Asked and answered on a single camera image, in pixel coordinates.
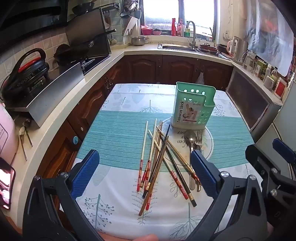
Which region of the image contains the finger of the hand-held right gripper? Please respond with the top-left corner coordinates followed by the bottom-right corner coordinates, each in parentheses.
top-left (272, 138), bottom-right (296, 163)
top-left (245, 144), bottom-right (296, 230)

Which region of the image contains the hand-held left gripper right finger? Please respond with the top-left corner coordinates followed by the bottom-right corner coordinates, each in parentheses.
top-left (190, 150), bottom-right (270, 241)

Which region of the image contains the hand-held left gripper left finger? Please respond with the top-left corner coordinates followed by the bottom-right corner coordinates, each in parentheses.
top-left (23, 149), bottom-right (102, 241)

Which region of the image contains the steel fork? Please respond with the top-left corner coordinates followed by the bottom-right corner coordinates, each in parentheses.
top-left (195, 130), bottom-right (204, 192)

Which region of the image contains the steel spoon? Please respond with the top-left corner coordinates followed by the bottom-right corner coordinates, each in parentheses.
top-left (184, 130), bottom-right (198, 190)

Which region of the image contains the bunch of chopsticks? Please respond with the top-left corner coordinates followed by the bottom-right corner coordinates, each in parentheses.
top-left (136, 119), bottom-right (201, 216)

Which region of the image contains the green plastic utensil holder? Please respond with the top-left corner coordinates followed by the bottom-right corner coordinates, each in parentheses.
top-left (171, 82), bottom-right (216, 130)

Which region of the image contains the white refrigerator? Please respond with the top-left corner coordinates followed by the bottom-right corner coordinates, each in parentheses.
top-left (254, 79), bottom-right (296, 180)

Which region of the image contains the grey disinfection cabinet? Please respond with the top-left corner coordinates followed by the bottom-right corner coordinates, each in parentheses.
top-left (225, 66), bottom-right (281, 139)

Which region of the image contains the row of condiment bottles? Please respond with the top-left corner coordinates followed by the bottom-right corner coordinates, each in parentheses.
top-left (253, 58), bottom-right (293, 99)

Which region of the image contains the white mug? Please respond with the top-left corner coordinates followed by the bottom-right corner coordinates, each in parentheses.
top-left (264, 76), bottom-right (275, 91)

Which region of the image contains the smartphone with lit screen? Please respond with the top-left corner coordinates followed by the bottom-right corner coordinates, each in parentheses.
top-left (0, 158), bottom-right (16, 209)

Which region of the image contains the stainless steel splash guard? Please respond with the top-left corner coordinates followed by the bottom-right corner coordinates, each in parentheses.
top-left (5, 62), bottom-right (85, 128)

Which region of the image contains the pink white appliance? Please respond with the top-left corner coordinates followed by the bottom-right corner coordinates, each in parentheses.
top-left (0, 104), bottom-right (18, 161)

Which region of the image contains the glass pitcher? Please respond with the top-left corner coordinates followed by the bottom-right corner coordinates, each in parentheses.
top-left (242, 50), bottom-right (256, 70)

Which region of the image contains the black gas stove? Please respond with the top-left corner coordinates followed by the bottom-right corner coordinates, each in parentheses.
top-left (79, 54), bottom-right (111, 75)

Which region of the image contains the clear plastic curtain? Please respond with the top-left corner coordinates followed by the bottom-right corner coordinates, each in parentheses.
top-left (246, 0), bottom-right (294, 77)

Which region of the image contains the red pot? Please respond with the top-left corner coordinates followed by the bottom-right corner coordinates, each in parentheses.
top-left (199, 42), bottom-right (219, 55)

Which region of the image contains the black wok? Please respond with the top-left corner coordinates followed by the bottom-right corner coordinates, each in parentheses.
top-left (54, 29), bottom-right (117, 67)

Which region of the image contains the steel sink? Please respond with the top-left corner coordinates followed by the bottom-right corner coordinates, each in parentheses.
top-left (158, 43), bottom-right (200, 52)

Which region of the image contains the steel faucet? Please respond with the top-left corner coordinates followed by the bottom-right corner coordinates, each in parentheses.
top-left (186, 21), bottom-right (197, 47)

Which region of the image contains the steel pot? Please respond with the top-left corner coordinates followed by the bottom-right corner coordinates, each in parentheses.
top-left (131, 36), bottom-right (147, 46)

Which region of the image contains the black upright splash board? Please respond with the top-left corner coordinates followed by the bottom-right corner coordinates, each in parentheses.
top-left (65, 8), bottom-right (112, 61)

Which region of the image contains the pink soap bottle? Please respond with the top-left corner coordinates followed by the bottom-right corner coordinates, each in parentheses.
top-left (177, 19), bottom-right (185, 37)

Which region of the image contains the white cutting board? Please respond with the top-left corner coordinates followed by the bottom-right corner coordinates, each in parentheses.
top-left (122, 16), bottom-right (140, 37)

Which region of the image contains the black frying pan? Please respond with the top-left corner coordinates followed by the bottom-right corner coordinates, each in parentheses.
top-left (72, 1), bottom-right (99, 15)

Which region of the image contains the window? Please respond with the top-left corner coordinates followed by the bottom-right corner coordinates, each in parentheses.
top-left (141, 0), bottom-right (219, 42)

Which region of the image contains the black range hood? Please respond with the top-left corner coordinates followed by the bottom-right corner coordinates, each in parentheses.
top-left (0, 0), bottom-right (70, 44)

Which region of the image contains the steel kettle with pink handle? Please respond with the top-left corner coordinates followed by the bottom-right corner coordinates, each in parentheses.
top-left (227, 36), bottom-right (249, 63)

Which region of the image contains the metal wall rack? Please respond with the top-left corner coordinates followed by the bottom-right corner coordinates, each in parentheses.
top-left (99, 2), bottom-right (121, 14)

